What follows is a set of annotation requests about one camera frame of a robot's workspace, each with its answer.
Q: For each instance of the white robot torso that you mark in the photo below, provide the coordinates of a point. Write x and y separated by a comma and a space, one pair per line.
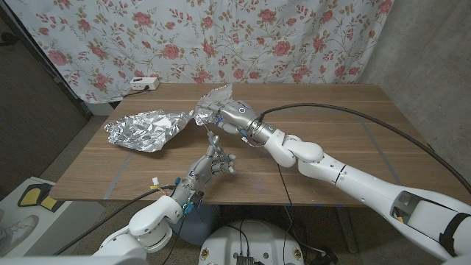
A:
254, 243

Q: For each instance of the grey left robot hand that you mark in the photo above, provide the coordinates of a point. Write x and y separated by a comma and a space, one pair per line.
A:
206, 169

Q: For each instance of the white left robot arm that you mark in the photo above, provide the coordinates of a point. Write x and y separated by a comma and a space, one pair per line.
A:
154, 221

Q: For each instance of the white floor sheet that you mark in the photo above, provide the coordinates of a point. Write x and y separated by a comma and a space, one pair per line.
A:
55, 217

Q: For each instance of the grey blue bin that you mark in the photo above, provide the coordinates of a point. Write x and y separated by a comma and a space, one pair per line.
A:
202, 224

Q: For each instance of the white power strip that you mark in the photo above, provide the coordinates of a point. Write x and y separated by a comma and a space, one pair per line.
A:
144, 83

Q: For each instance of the white shoe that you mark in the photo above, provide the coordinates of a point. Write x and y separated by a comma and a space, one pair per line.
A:
18, 230

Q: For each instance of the grey table leg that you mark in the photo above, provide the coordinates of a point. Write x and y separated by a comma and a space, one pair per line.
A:
347, 230

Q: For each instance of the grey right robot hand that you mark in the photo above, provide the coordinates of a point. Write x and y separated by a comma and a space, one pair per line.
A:
239, 116

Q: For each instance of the aluminum foil sheet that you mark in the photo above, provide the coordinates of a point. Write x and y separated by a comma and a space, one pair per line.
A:
147, 129

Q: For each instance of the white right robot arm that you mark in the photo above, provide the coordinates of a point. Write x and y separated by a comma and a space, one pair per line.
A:
368, 187

